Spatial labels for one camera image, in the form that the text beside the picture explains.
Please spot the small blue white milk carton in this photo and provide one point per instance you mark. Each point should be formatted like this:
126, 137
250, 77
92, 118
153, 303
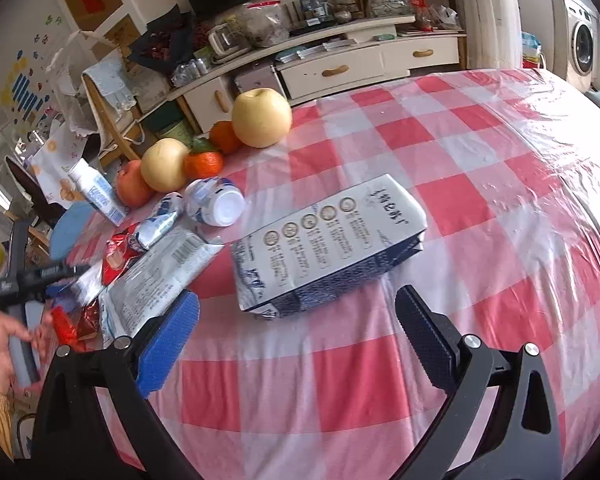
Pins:
97, 192

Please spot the black wrapped bouquet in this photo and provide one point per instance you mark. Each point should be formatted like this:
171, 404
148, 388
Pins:
165, 40

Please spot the crushed blue white milk pouch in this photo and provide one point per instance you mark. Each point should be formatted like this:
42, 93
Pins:
155, 225

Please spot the red white checked tablecloth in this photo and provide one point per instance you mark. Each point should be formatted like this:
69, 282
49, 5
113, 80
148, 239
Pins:
480, 210

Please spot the blue cushioned stool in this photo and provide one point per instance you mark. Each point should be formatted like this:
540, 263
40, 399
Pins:
67, 230

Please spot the pale green waste bin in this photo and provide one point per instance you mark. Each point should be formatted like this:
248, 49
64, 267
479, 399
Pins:
180, 132

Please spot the flattened white blue milk box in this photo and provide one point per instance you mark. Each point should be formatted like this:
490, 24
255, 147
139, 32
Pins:
325, 245

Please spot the dark wooden chair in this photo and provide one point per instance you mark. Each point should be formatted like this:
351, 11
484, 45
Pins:
30, 190

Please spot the clear bag of goods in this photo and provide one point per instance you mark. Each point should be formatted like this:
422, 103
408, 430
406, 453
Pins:
265, 22

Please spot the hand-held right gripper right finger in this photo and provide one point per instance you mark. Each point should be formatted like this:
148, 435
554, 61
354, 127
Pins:
422, 332

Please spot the white tv cabinet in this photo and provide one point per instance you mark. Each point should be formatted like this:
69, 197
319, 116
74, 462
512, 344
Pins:
360, 65

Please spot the large white packaging bag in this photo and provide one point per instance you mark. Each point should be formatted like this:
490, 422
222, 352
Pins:
155, 285

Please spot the white washing machine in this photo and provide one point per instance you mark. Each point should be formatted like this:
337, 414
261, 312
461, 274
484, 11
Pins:
582, 45

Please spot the white cardboard box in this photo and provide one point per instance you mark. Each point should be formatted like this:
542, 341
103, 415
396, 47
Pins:
150, 87

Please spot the white lace chair cover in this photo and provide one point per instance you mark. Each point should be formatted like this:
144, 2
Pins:
107, 82

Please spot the small yellow pear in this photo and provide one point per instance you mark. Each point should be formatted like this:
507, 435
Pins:
165, 165

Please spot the orange mandarin with leaf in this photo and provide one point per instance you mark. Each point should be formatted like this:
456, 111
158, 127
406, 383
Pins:
202, 166

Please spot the white kitchen appliance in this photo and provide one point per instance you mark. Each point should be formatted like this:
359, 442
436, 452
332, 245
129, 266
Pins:
225, 40

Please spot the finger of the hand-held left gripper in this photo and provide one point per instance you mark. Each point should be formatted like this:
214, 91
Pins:
59, 291
62, 272

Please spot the large yellow pear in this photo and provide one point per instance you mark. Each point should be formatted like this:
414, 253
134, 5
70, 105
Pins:
262, 117

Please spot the pink storage box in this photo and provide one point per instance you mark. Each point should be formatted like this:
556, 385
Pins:
257, 80

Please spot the bright red plastic wrapper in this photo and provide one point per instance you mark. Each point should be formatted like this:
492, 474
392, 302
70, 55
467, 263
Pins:
64, 326

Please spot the blue paper wall stickers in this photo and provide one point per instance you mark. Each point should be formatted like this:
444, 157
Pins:
27, 85

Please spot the dark green box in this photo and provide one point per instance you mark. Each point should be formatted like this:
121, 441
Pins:
162, 116

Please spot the red snack wrapper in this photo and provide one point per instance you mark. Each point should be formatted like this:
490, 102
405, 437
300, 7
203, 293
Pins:
116, 260

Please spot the white yogurt bottle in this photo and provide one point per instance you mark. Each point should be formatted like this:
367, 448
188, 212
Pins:
215, 202

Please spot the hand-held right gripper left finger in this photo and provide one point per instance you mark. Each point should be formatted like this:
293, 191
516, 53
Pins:
170, 340

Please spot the glass jars set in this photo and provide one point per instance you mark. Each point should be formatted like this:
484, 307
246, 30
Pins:
190, 72

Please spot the red apple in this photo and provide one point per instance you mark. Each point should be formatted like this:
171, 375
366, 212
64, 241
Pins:
132, 185

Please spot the white orange print table cloth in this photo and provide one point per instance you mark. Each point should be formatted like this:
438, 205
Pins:
52, 160

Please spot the dark red snack packet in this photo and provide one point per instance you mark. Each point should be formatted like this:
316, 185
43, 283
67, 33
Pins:
87, 320

